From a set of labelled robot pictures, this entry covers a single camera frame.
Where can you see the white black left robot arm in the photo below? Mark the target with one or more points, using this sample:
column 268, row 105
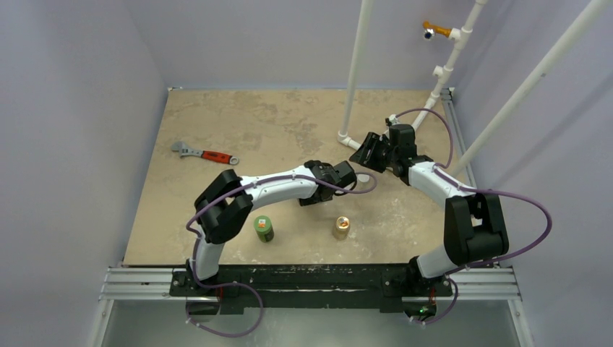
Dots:
column 224, row 206

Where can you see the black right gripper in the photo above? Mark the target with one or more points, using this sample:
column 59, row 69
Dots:
column 372, row 150

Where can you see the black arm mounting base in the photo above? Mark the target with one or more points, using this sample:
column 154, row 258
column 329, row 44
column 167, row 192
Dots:
column 389, row 288

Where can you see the amber pill bottle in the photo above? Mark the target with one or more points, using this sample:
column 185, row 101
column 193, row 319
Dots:
column 341, row 228

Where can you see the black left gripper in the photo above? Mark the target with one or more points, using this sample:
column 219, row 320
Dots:
column 306, row 201

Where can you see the aluminium extrusion frame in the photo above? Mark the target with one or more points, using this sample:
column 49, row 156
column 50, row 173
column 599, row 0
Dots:
column 391, row 222

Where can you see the white PVC pipe frame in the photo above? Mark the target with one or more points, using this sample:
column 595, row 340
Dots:
column 563, row 125

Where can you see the red handled adjustable wrench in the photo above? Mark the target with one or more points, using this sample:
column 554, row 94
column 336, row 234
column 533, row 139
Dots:
column 184, row 150

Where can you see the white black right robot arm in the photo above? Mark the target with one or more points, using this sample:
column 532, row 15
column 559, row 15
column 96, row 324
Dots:
column 474, row 226

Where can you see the green pill bottle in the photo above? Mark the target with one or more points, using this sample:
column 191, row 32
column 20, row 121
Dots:
column 264, row 228

